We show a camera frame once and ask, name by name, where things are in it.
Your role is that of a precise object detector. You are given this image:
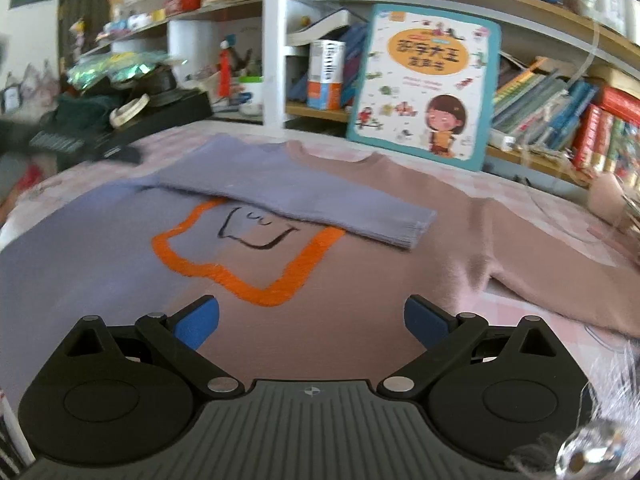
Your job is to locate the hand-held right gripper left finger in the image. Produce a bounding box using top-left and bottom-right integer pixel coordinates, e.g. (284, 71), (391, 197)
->
(47, 295), (247, 402)

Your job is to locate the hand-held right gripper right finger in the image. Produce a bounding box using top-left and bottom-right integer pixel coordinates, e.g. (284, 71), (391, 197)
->
(376, 294), (581, 402)

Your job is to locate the pink and lavender sweater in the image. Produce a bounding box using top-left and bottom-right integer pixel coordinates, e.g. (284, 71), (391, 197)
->
(0, 132), (640, 403)

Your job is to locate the dark green cloth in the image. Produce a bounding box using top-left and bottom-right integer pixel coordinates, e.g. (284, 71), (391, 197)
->
(54, 92), (116, 129)

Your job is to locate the white wristwatch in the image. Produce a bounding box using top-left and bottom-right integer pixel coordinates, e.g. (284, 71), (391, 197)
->
(108, 93), (150, 129)

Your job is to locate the iridescent foil wrap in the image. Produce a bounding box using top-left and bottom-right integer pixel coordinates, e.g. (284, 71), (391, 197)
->
(67, 52), (174, 86)

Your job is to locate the black box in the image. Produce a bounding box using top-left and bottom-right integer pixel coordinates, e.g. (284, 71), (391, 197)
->
(97, 89), (214, 153)

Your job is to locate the red tassel ornament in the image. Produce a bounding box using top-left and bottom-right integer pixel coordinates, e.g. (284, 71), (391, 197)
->
(218, 34), (236, 99)

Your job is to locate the white canister with green lid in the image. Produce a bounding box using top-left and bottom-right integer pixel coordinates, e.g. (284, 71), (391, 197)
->
(238, 75), (265, 116)

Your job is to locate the white charger plug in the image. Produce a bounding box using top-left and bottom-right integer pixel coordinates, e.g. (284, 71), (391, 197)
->
(487, 128), (516, 151)

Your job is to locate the bunch of pens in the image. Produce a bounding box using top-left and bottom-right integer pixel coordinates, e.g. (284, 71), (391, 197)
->
(234, 47), (264, 79)

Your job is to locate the fluffy crystal pendant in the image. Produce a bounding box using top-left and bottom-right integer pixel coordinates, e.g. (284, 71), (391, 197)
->
(504, 344), (640, 480)

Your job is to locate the pink plush toy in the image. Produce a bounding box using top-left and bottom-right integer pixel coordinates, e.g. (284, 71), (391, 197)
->
(587, 172), (626, 219)

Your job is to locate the white wooden bookshelf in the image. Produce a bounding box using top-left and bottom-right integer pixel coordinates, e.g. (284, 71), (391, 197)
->
(60, 0), (640, 192)

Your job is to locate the teal children's picture book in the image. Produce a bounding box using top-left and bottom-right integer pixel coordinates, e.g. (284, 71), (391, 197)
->
(344, 3), (503, 172)

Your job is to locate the row of leaning books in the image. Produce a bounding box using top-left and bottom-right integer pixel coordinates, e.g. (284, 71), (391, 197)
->
(492, 54), (601, 154)

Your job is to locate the row of upright books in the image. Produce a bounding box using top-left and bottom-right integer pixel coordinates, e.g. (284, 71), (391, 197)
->
(572, 102), (640, 176)

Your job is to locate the white and orange toothbrush box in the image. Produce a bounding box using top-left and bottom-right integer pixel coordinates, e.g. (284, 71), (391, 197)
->
(307, 38), (347, 111)

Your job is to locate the thick red dictionary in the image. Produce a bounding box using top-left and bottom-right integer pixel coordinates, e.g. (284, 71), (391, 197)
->
(595, 84), (640, 126)

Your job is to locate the white charging cable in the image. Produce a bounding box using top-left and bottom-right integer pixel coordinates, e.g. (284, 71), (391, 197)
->
(517, 20), (640, 241)

